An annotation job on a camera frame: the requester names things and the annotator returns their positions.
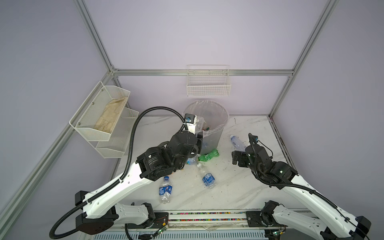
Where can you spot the clear plastic bin liner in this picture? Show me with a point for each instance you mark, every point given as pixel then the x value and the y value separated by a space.
pixel 214 114

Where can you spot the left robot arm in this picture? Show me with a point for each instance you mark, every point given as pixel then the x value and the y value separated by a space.
pixel 102 211

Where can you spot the beige cloth in shelf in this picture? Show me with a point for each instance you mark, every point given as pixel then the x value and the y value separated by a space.
pixel 110 115

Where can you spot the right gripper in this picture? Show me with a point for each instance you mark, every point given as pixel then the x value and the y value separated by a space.
pixel 240 155

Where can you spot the white mesh lower shelf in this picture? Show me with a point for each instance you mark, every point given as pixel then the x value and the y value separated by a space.
pixel 117 145

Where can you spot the blue label bottle centre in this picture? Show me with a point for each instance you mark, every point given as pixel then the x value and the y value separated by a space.
pixel 206 176

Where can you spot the aluminium front rail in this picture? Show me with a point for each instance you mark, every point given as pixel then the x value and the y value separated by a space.
pixel 210 220

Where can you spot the tall clear purple-label bottle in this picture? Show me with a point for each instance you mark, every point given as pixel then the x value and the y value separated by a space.
pixel 237 143

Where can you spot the small blue label bottle left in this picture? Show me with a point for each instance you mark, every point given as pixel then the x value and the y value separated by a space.
pixel 165 190

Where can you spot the grey mesh waste bin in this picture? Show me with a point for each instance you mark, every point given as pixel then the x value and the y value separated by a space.
pixel 210 141

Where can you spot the crushed green bottle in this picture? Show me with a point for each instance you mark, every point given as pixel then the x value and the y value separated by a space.
pixel 207 157

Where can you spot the white wire wall basket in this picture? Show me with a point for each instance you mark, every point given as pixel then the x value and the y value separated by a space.
pixel 208 81

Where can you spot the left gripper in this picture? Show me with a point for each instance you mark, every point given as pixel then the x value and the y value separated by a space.
pixel 199 136

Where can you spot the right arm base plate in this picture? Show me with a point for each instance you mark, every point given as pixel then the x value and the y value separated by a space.
pixel 263 217

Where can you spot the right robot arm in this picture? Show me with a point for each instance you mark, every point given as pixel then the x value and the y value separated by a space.
pixel 330 222

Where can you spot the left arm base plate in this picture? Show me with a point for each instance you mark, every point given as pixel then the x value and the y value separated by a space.
pixel 154 222

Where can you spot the clear bottle light-blue label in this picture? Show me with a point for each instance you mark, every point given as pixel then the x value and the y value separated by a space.
pixel 193 161

